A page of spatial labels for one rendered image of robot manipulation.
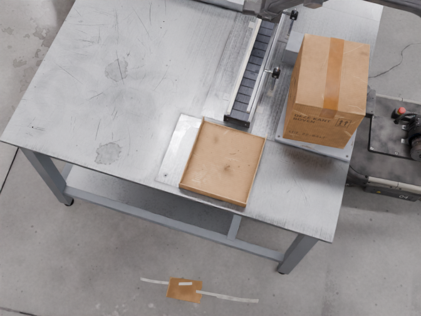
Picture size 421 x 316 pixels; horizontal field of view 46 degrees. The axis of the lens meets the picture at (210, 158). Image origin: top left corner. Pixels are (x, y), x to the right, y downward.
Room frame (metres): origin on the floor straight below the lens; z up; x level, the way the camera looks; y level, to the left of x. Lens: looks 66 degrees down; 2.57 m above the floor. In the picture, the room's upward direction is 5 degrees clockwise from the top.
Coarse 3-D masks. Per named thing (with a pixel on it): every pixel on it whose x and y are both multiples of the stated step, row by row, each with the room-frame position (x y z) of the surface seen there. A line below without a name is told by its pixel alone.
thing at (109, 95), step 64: (128, 0) 1.52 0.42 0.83; (192, 0) 1.55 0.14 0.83; (256, 0) 1.58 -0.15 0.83; (64, 64) 1.16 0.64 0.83; (128, 64) 1.18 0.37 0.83; (192, 64) 1.21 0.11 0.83; (64, 128) 0.86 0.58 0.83; (128, 128) 0.88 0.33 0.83; (192, 128) 0.91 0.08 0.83; (256, 128) 0.93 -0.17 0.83; (192, 192) 0.64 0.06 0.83; (256, 192) 0.66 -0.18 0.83; (320, 192) 0.68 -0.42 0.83
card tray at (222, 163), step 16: (208, 128) 0.91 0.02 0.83; (224, 128) 0.92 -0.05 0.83; (208, 144) 0.84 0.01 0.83; (224, 144) 0.84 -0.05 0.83; (240, 144) 0.85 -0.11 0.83; (256, 144) 0.86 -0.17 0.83; (192, 160) 0.77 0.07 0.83; (208, 160) 0.77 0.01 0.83; (224, 160) 0.78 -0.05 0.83; (240, 160) 0.78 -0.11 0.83; (256, 160) 0.79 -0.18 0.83; (192, 176) 0.70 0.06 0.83; (208, 176) 0.71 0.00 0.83; (224, 176) 0.71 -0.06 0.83; (240, 176) 0.72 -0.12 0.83; (208, 192) 0.63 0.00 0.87; (224, 192) 0.65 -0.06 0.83; (240, 192) 0.65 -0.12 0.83
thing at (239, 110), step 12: (264, 24) 1.40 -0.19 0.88; (264, 36) 1.34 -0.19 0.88; (252, 48) 1.27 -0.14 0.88; (264, 48) 1.28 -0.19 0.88; (252, 60) 1.21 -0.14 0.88; (252, 72) 1.16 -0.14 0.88; (240, 84) 1.09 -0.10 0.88; (252, 84) 1.10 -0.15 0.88; (240, 96) 1.04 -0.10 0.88; (240, 108) 0.98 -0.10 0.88
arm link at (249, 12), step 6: (246, 0) 1.32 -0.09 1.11; (258, 0) 1.32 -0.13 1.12; (246, 6) 1.30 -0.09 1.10; (252, 6) 1.30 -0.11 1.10; (258, 6) 1.30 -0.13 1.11; (246, 12) 1.30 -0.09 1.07; (252, 12) 1.29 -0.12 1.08; (258, 12) 1.28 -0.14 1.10; (264, 18) 1.23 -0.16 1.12; (270, 18) 1.23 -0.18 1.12
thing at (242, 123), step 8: (256, 24) 1.40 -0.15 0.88; (280, 24) 1.41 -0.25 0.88; (248, 48) 1.27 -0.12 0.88; (272, 48) 1.28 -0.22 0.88; (240, 72) 1.15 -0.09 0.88; (264, 72) 1.16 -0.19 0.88; (232, 88) 1.07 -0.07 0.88; (256, 96) 1.05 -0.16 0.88; (256, 104) 1.01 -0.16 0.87; (224, 112) 0.96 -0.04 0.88; (224, 120) 0.95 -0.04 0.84; (232, 120) 0.94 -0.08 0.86; (240, 120) 0.93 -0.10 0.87; (248, 120) 0.93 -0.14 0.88; (248, 128) 0.92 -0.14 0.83
